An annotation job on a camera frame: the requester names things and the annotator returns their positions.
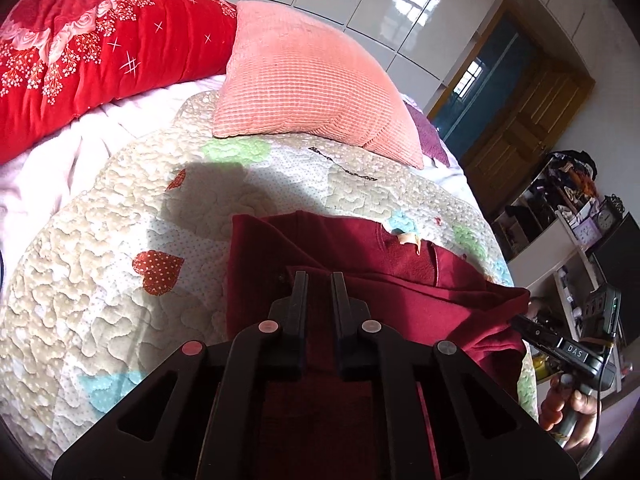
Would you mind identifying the glossy white wardrobe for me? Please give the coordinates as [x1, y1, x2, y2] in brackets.
[200, 0, 511, 111]

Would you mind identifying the purple cushion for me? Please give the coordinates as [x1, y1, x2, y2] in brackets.
[405, 102, 451, 167]

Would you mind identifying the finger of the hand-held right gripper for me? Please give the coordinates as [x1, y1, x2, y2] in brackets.
[510, 315, 557, 350]

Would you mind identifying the quilted heart-print bedspread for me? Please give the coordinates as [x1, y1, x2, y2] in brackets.
[0, 91, 541, 443]

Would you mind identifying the pink ribbed pillow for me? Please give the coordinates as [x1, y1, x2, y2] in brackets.
[212, 1, 426, 170]

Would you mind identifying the wooden door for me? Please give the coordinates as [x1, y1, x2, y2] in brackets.
[462, 57, 596, 213]

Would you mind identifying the person's right hand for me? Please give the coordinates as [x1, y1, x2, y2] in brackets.
[539, 374, 601, 448]

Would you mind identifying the dark red garment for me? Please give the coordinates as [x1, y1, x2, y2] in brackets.
[225, 212, 532, 480]

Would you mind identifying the pile of dark clothes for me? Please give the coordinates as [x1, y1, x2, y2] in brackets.
[545, 150, 601, 201]

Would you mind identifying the red floral quilt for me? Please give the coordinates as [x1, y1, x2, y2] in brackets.
[0, 0, 238, 166]

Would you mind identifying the black monitor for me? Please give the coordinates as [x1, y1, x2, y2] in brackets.
[592, 212, 640, 333]

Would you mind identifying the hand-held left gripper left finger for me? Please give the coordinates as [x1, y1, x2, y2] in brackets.
[52, 271, 308, 480]

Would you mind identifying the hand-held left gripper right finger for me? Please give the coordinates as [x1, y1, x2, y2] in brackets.
[332, 272, 591, 480]

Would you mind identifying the white shelf unit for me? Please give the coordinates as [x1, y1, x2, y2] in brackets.
[492, 160, 626, 361]

